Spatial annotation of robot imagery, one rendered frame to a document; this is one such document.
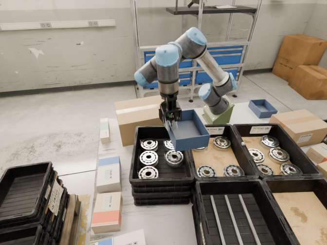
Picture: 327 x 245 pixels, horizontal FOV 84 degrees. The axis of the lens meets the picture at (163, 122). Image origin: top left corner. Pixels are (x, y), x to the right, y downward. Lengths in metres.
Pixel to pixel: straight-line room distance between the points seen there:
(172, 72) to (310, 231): 0.85
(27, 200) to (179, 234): 1.04
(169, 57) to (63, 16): 3.02
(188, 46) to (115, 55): 2.61
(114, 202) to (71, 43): 2.99
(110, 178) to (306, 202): 0.96
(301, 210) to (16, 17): 3.83
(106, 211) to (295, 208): 0.86
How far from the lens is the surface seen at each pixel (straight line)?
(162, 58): 0.61
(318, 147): 1.58
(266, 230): 0.97
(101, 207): 1.01
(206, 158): 1.10
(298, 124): 1.56
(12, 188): 1.72
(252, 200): 1.01
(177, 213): 1.04
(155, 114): 1.27
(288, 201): 1.09
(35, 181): 1.67
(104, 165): 1.14
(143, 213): 1.04
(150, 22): 3.50
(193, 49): 1.08
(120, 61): 3.60
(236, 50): 3.18
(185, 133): 0.87
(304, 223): 1.06
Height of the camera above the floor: 1.64
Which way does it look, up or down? 38 degrees down
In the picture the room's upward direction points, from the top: straight up
